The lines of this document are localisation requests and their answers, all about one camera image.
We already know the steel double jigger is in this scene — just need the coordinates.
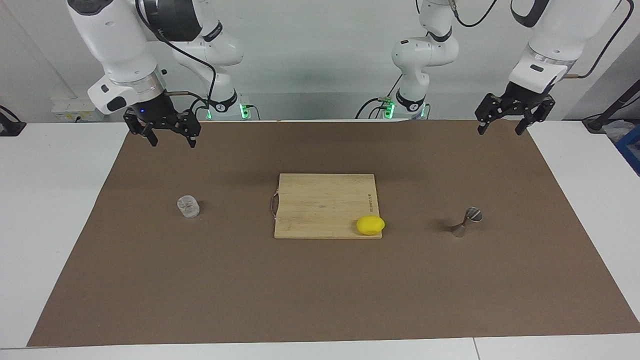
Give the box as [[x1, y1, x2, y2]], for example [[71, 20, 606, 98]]
[[450, 207, 484, 238]]

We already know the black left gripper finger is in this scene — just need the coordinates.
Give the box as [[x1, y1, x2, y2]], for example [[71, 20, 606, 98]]
[[475, 93, 516, 136], [515, 95, 556, 137]]

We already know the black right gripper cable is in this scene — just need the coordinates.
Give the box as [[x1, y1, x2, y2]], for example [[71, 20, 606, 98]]
[[135, 0, 218, 113]]

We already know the yellow lemon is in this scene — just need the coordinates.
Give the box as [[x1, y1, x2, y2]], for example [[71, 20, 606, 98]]
[[356, 216, 386, 236]]

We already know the small clear glass cup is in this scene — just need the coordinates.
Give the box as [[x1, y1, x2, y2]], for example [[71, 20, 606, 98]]
[[177, 195, 201, 219]]

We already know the white wall socket box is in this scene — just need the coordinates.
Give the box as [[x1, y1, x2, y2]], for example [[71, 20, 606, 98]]
[[51, 97, 106, 122]]

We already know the clear plastic bag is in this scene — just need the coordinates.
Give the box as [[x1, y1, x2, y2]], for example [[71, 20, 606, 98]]
[[602, 120, 632, 146]]

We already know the black base cable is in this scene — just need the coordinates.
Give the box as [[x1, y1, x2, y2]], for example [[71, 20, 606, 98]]
[[356, 74, 402, 120], [187, 97, 209, 121]]

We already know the bamboo cutting board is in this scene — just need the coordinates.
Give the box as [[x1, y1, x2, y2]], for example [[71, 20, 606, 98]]
[[271, 173, 383, 240]]

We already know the brown table mat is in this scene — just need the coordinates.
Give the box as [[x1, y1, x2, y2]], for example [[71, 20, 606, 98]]
[[27, 120, 640, 347]]

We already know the black clamp mount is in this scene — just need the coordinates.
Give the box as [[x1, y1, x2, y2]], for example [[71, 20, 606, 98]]
[[0, 105, 27, 137]]

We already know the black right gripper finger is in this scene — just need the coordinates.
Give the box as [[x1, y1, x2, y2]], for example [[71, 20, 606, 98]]
[[167, 111, 202, 149], [123, 111, 159, 147]]

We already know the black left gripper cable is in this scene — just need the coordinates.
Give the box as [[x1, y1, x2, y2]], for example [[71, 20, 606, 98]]
[[452, 0, 633, 81]]

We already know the black stand pole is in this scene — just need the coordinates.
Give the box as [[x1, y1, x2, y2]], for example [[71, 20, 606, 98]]
[[582, 80, 640, 133]]

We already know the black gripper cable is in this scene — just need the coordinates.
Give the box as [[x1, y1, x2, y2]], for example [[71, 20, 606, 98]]
[[452, 0, 633, 81], [135, 0, 218, 113]]

